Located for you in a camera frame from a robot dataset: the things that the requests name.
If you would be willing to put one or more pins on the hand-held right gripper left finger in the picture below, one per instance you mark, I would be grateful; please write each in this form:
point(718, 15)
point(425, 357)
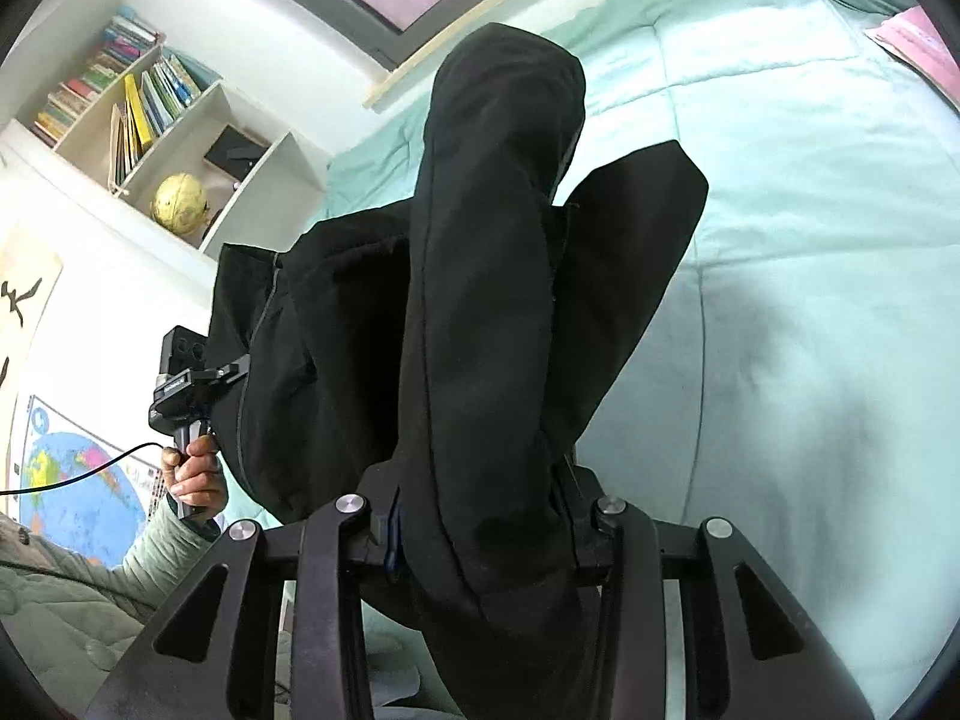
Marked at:
point(390, 540)

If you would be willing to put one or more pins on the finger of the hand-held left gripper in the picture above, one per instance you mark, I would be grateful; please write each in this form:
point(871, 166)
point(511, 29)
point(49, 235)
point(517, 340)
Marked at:
point(225, 369)

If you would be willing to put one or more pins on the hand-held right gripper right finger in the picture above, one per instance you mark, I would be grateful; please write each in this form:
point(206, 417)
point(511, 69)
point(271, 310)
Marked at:
point(592, 544)

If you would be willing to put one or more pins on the black hooded jacket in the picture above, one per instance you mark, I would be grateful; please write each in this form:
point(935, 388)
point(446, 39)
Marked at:
point(480, 315)

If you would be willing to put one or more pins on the person's left forearm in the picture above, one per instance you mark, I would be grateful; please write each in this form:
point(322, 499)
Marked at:
point(157, 570)

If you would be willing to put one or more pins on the person's left hand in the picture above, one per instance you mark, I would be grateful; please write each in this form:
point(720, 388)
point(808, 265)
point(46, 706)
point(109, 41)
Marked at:
point(199, 476)

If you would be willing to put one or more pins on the world map poster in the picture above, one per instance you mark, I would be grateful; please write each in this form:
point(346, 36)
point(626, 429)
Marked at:
point(75, 487)

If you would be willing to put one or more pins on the yellow globe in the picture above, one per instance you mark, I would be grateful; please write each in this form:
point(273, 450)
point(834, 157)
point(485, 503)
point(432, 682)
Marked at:
point(180, 201)

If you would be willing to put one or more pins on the white bookshelf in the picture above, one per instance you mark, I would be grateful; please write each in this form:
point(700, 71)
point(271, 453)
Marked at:
point(247, 165)

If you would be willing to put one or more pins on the black box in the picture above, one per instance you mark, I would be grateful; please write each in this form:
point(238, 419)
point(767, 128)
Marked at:
point(236, 154)

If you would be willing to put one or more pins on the group of thin upright books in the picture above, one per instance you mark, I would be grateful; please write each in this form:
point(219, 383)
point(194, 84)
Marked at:
point(154, 109)

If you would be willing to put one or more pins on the row of colourful books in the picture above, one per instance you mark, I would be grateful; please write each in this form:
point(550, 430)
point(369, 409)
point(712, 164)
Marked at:
point(94, 75)

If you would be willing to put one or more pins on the mint green quilted bed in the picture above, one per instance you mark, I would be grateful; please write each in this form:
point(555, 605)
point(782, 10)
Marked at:
point(787, 277)

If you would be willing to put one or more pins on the wooden window ledge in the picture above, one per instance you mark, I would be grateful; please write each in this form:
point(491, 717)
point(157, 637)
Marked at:
point(480, 30)

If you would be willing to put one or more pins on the pink patterned cloth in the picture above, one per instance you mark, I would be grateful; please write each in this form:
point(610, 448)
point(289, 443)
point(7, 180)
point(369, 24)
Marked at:
point(919, 45)

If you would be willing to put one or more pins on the calligraphy wall scroll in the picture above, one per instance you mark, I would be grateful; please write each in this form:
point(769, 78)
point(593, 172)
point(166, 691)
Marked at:
point(26, 315)

